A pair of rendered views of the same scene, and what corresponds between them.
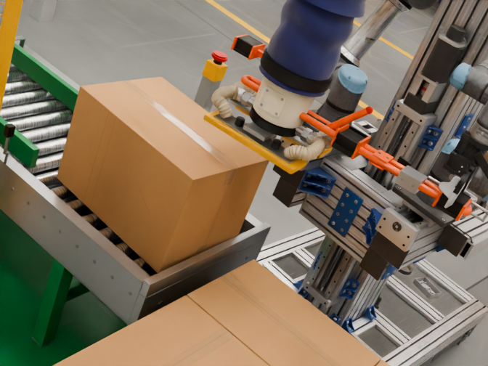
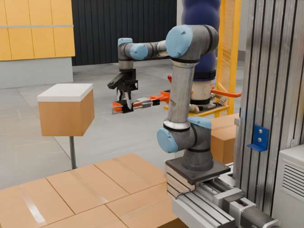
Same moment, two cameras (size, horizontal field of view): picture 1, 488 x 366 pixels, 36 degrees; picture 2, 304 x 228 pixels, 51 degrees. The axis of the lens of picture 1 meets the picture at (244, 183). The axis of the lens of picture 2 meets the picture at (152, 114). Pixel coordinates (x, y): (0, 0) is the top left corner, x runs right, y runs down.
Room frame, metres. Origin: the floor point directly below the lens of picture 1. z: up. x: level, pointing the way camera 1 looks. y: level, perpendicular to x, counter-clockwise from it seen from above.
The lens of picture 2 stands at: (2.86, -1.96, 1.70)
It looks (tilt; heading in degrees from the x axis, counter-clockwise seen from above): 17 degrees down; 117
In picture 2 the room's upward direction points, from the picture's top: straight up
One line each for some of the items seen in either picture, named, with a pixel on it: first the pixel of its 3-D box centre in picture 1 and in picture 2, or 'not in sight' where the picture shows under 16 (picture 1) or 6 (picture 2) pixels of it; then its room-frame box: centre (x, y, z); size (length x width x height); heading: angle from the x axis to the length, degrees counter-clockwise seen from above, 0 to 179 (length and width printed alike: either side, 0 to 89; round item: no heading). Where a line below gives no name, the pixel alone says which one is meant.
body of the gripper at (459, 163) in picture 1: (468, 156); (127, 79); (1.99, -0.55, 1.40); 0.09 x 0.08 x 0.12; 67
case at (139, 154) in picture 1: (160, 168); (233, 149); (2.38, 0.30, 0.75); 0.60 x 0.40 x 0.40; 59
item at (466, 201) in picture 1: (452, 202); (123, 106); (1.97, -0.57, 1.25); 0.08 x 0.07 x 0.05; 69
